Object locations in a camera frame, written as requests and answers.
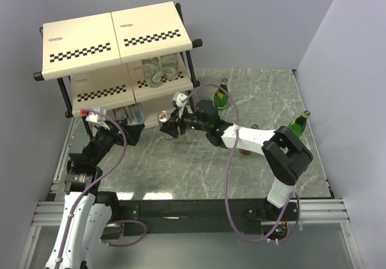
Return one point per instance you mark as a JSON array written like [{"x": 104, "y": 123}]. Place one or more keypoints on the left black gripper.
[{"x": 132, "y": 132}]

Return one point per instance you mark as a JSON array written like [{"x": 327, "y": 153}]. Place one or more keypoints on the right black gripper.
[{"x": 171, "y": 129}]

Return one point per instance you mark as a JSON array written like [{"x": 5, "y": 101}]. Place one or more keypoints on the blue energy drink can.
[{"x": 163, "y": 117}]

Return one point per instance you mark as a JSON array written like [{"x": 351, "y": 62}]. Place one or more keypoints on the silver energy drink can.
[
  {"x": 121, "y": 115},
  {"x": 137, "y": 113}
]

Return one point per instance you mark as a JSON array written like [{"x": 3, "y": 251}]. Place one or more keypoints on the green glass bottle back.
[{"x": 220, "y": 97}]

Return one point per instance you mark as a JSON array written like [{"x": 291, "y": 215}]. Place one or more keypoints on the green glass bottle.
[
  {"x": 247, "y": 152},
  {"x": 220, "y": 97},
  {"x": 298, "y": 125}
]

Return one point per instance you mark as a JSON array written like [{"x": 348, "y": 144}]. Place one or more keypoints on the clear soda water bottle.
[
  {"x": 152, "y": 73},
  {"x": 170, "y": 66}
]

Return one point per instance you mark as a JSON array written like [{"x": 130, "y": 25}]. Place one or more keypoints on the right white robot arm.
[{"x": 285, "y": 153}]

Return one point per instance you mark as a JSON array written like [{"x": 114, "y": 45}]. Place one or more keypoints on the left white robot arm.
[{"x": 86, "y": 209}]

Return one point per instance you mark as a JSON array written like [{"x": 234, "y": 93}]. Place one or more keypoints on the beige three-tier shelf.
[{"x": 97, "y": 60}]

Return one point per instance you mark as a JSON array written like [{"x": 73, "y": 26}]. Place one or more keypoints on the green glass bottle middle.
[{"x": 247, "y": 152}]

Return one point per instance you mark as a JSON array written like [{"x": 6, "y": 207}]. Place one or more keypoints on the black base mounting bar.
[{"x": 250, "y": 215}]

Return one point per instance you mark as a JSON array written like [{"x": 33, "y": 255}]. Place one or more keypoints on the green glass bottle right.
[{"x": 298, "y": 125}]

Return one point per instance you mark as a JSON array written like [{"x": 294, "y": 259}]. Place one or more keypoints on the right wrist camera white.
[{"x": 179, "y": 101}]

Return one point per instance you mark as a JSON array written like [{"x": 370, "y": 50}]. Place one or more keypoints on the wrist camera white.
[
  {"x": 179, "y": 101},
  {"x": 95, "y": 116}
]

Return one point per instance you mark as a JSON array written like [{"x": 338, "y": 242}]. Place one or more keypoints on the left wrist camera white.
[{"x": 95, "y": 116}]

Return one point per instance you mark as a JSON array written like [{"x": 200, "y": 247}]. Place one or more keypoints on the aluminium rail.
[{"x": 320, "y": 211}]

